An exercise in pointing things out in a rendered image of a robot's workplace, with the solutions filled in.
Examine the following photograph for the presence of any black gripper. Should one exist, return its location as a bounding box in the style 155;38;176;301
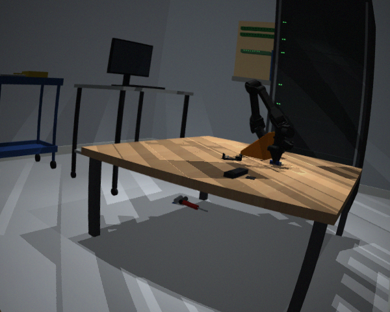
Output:
267;135;287;164

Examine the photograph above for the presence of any red-handled screwdriver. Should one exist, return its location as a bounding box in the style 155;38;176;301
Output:
182;200;200;209

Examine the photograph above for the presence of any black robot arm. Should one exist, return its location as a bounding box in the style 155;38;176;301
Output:
244;79;295;150

